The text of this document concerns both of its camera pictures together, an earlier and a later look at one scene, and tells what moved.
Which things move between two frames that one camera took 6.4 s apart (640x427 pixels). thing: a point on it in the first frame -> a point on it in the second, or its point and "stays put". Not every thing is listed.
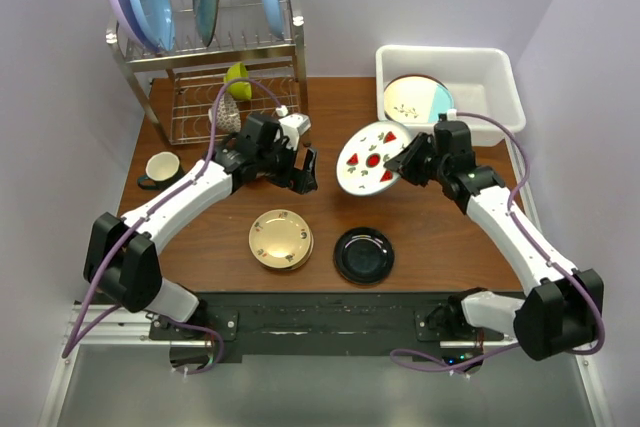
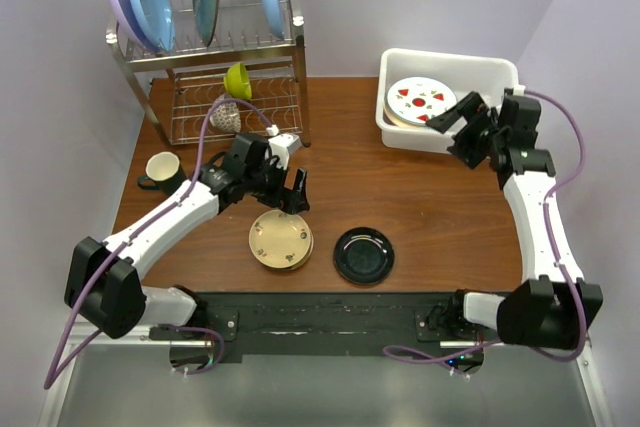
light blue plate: [150, 1] stays put
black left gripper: [304, 180] -> [282, 195]
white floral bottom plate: [360, 165] -> [420, 99]
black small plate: [364, 255] stays put
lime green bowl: [239, 90] stays put
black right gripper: [405, 161] -> [470, 108]
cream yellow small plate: [279, 238] stays put
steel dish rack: [204, 93] stays put
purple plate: [125, 4] stays put
